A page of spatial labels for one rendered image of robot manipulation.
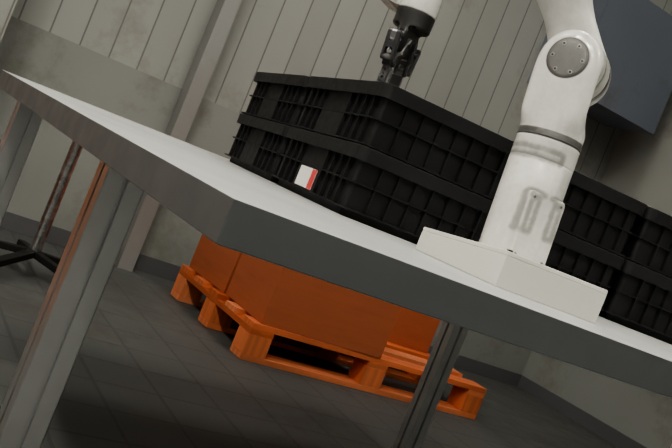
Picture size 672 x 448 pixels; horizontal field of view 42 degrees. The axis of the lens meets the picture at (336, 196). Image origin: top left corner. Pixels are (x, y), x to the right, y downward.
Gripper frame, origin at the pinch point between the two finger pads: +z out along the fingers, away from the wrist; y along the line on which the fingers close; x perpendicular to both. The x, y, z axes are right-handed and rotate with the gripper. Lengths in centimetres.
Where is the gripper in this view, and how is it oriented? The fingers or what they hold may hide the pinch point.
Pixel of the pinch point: (388, 82)
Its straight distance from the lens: 168.2
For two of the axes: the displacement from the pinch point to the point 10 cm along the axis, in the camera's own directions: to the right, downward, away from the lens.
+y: 3.7, 1.4, 9.2
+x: -8.5, -3.5, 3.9
